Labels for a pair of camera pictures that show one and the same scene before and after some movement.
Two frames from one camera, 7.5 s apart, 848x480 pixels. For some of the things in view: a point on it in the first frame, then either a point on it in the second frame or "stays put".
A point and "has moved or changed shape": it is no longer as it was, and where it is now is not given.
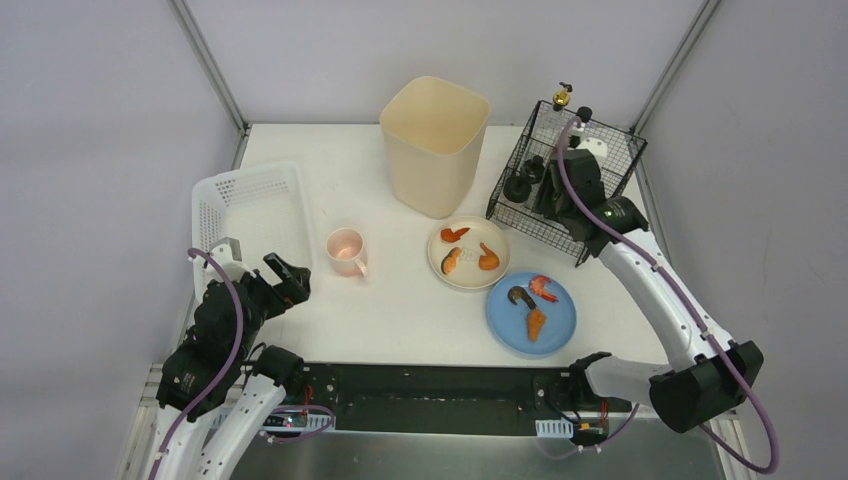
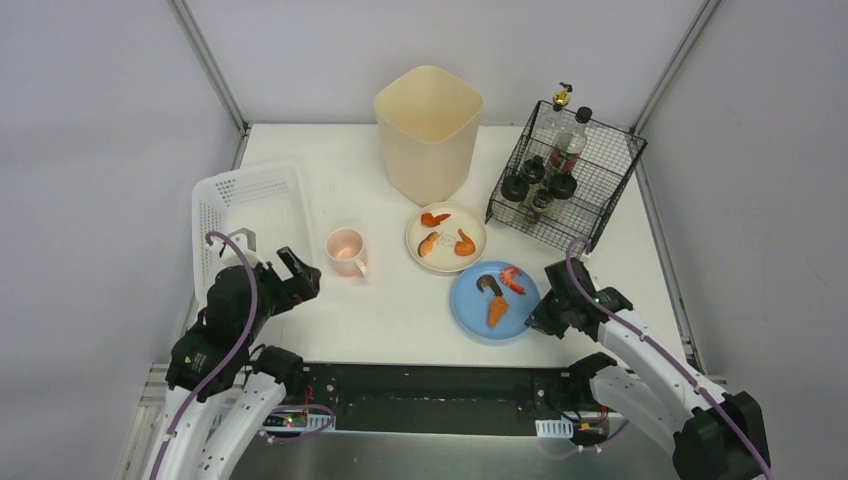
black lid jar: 535,168 stays put
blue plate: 509,321 has moved or changed shape
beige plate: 468,273 to 446,237
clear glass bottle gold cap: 553,121 stays put
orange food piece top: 448,235 to 427,219
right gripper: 553,192 to 553,315
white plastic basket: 265,207 stays put
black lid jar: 517,188 stays put
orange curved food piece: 489,261 to 465,247
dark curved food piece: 516,292 to 489,280
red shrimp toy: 538,285 to 508,276
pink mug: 345,247 stays put
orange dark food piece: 450,259 to 426,245
